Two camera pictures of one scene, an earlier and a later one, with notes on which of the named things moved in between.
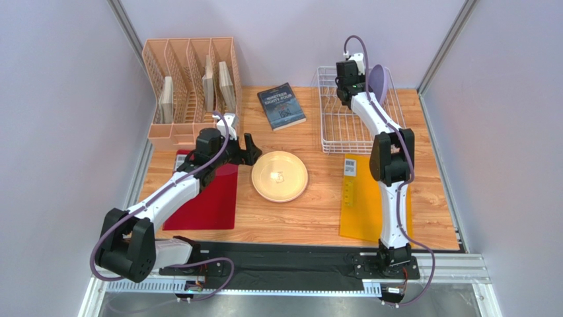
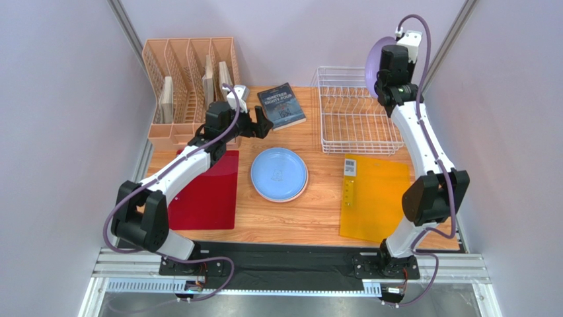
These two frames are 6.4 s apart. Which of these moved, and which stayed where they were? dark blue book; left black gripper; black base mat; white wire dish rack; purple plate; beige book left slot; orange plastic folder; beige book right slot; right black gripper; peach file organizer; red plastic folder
Moved: left black gripper; right black gripper; purple plate
Stayed: red plastic folder; peach file organizer; orange plastic folder; white wire dish rack; beige book right slot; dark blue book; beige book left slot; black base mat
